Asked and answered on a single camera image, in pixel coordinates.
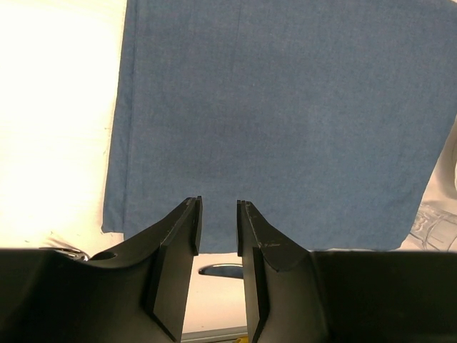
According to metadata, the blue cloth napkin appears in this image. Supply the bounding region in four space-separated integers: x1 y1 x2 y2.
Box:
102 1 456 253

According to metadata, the silver fork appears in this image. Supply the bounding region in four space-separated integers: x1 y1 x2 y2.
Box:
40 247 89 262

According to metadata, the clear plastic cup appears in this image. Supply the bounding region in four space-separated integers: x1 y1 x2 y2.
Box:
408 204 456 252

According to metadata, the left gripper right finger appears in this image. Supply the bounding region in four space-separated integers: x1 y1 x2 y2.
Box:
237 201 456 342

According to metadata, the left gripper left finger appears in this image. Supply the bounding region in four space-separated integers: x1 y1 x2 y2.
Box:
1 197 202 342

